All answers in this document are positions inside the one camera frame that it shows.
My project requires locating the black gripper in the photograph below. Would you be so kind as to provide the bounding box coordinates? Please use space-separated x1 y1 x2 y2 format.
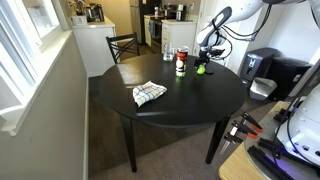
194 46 214 68

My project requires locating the green tennis ball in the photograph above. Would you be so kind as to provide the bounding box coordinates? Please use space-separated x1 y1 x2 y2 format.
196 64 207 76

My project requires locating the white counter container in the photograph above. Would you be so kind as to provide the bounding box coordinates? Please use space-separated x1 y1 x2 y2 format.
71 14 88 27

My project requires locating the clear glass cup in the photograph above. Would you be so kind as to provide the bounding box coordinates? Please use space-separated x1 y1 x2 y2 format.
162 42 176 63

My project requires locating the white cabinet with stove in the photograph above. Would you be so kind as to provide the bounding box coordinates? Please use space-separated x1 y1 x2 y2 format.
143 13 198 55

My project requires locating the round black table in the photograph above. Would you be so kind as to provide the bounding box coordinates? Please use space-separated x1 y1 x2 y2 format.
99 53 249 174

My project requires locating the black trash can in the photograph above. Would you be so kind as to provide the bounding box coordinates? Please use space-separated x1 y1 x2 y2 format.
239 47 280 88

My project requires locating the checkered dish cloth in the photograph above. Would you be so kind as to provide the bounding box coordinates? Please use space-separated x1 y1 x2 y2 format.
132 80 168 108

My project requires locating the small white bin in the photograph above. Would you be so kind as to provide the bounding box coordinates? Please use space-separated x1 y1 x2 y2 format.
249 77 278 101

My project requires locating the black clamp with silver tip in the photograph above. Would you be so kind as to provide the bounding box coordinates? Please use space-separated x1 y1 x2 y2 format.
219 132 245 155

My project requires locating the black coffee machine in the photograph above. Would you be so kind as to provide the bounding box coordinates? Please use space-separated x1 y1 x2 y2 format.
266 56 313 102

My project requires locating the wooden robot stand top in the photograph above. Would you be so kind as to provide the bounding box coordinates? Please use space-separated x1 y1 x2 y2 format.
218 99 320 180

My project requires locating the white kitchen counter cabinet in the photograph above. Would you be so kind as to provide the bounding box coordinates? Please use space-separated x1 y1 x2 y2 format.
71 15 117 78

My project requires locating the black coffee maker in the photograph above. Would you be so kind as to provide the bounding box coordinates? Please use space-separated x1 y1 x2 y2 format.
93 3 106 23

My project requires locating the silver kettle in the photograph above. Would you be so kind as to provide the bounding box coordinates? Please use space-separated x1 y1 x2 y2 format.
85 6 96 23

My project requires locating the white framed window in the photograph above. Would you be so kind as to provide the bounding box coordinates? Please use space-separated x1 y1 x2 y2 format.
0 0 74 137

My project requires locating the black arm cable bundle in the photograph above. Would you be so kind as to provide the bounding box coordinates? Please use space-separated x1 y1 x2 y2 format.
212 3 273 44

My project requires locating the orange handled black clamp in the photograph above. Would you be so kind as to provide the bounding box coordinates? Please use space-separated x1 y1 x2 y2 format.
241 112 264 134
231 120 260 140

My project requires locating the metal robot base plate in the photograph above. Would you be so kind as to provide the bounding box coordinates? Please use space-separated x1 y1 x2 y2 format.
244 111 320 180

